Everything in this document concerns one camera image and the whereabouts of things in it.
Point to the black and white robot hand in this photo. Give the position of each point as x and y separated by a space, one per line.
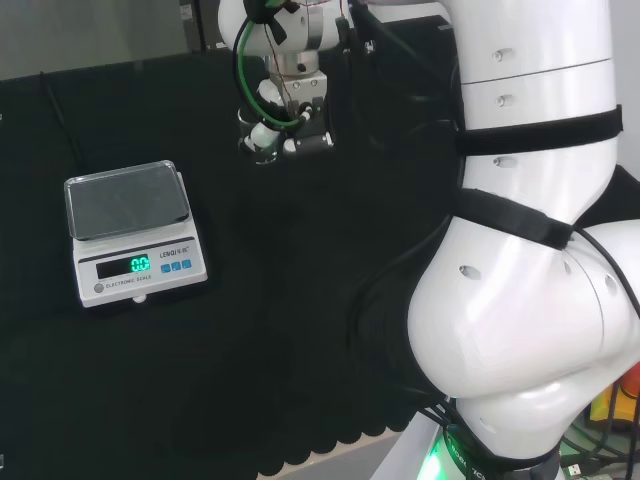
300 107

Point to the small clear glass beaker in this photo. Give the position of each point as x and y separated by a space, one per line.
254 145

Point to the white electronic balance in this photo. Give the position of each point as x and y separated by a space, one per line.
135 240

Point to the black bench cloth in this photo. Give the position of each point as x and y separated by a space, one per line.
225 280

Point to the yellow stop button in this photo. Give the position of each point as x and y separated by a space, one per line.
622 400

